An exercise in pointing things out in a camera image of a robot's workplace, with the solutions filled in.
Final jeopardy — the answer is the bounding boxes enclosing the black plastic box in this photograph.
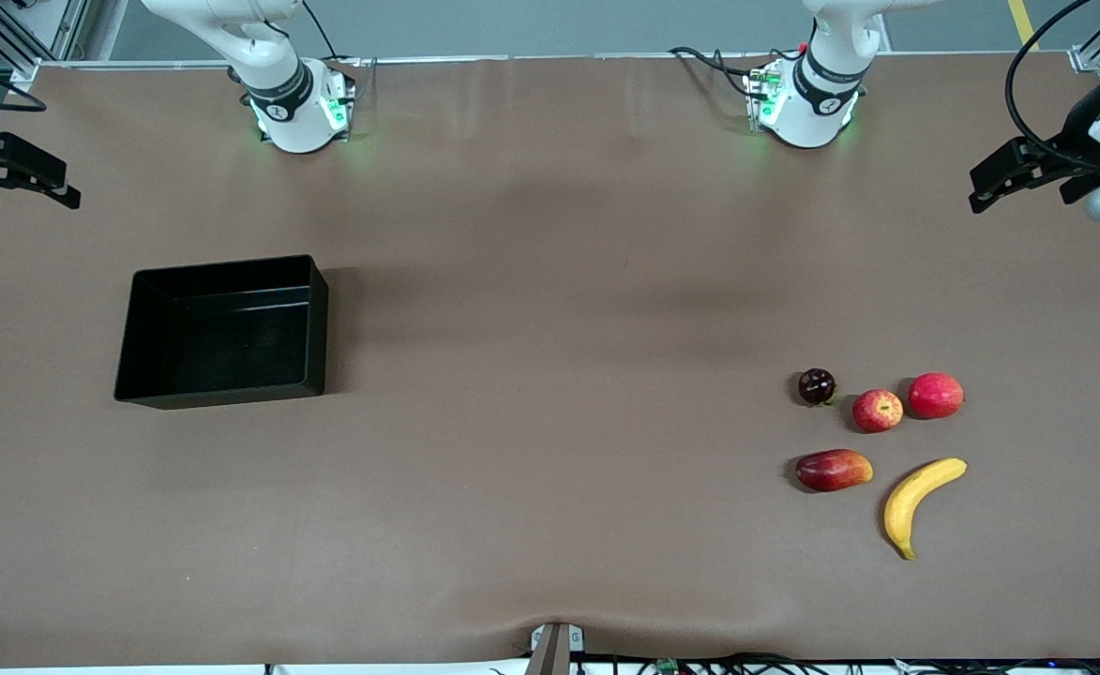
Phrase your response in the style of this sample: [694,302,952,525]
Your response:
[114,255,329,410]

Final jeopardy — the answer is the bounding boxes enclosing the small red yellow apple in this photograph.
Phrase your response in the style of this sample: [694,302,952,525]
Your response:
[852,389,904,433]

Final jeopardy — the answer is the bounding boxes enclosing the yellow banana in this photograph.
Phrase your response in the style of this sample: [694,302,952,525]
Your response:
[883,457,968,561]

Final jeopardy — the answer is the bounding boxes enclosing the round red peach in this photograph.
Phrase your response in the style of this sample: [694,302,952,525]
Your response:
[908,372,965,419]

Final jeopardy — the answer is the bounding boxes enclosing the red yellow mango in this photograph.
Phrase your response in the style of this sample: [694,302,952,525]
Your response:
[795,449,874,492]

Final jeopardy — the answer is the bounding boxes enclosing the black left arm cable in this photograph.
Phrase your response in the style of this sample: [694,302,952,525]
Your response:
[1005,0,1100,174]

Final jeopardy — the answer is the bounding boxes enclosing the black base power cables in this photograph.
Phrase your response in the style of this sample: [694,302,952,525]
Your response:
[669,45,794,100]

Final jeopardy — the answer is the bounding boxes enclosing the thin black base cable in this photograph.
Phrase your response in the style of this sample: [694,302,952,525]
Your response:
[300,0,342,63]

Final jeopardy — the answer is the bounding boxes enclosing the grey table clamp bracket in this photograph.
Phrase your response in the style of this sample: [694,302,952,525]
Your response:
[523,622,586,675]

